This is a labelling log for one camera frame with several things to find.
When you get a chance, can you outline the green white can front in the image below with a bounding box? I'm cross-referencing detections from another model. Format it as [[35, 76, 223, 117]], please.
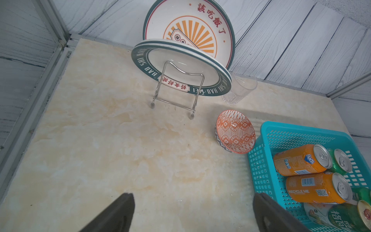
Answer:
[[303, 200, 371, 232]]

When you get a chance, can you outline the aluminium frame post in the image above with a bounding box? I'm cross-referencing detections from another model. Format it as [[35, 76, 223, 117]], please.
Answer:
[[326, 71, 371, 99], [31, 0, 70, 47]]

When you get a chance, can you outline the green can back row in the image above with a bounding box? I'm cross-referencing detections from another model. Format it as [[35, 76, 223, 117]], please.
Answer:
[[328, 148, 353, 175]]

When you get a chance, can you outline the upright sunburst plate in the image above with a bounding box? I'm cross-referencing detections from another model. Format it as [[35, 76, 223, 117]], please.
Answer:
[[143, 0, 236, 68]]

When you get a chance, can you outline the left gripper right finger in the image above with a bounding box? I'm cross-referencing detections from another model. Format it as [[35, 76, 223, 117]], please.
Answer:
[[253, 193, 310, 232]]

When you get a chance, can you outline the clear glass cup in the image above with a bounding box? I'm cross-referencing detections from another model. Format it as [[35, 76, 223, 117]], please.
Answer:
[[222, 66, 258, 105]]

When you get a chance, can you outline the orange patterned bowl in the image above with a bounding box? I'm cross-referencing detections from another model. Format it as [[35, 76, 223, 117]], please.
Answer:
[[215, 110, 256, 154]]

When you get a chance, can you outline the orange can back row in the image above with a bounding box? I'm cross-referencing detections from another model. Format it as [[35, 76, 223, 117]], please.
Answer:
[[273, 144, 333, 177]]

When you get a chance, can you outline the right aluminium frame post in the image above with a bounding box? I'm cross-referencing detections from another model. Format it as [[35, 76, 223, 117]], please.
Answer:
[[326, 71, 371, 99]]

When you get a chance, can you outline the green Sprite can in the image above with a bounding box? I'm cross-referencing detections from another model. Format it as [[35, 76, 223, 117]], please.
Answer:
[[350, 187, 371, 205]]

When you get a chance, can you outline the metal wire plate stand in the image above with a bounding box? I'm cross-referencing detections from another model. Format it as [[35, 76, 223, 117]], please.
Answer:
[[150, 61, 205, 120]]

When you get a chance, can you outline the left aluminium frame post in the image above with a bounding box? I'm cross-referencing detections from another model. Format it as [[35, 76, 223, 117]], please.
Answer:
[[31, 0, 70, 47]]

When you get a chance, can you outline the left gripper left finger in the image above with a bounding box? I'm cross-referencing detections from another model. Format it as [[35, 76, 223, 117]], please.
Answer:
[[80, 193, 135, 232]]

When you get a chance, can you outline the green rimmed plate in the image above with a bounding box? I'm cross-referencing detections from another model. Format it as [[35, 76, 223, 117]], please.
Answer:
[[131, 39, 232, 97]]

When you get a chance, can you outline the teal plastic basket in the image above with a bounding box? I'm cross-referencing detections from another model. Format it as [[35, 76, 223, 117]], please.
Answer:
[[247, 121, 371, 232]]

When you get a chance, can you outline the orange Fanta can middle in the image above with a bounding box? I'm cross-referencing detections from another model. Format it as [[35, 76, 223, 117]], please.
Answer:
[[286, 172, 353, 204]]

